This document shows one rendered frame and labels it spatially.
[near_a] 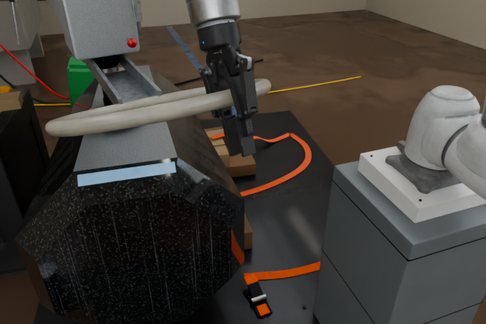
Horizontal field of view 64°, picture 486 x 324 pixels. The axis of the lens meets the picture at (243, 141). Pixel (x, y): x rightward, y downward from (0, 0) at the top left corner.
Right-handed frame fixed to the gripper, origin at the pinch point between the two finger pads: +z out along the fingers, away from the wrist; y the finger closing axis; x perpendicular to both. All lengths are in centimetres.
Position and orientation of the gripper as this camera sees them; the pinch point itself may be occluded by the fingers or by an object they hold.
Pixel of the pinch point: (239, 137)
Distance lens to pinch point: 71.5
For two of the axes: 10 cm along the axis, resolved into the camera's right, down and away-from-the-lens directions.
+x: -7.2, 2.6, -6.4
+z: 1.9, 9.7, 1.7
